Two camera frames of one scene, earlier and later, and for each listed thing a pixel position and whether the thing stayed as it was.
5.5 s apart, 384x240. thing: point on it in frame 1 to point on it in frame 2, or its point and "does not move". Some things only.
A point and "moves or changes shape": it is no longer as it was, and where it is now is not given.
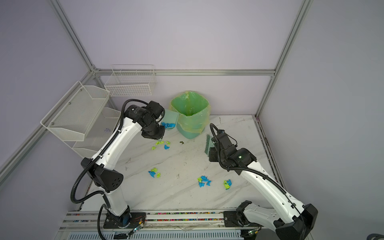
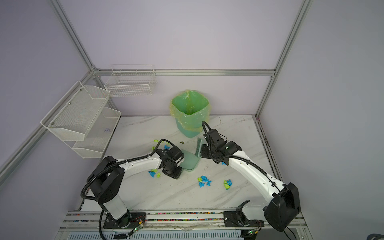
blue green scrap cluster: [201, 180] does not move
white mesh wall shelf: [80, 119] does not move
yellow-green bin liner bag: [194, 108] does not move
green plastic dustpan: [170, 117] to [190, 161]
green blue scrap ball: [227, 184] does not move
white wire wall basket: [135, 80] does not move
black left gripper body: [153, 131] to [172, 171]
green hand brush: [209, 143] moves or changes shape
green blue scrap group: [153, 171] does not move
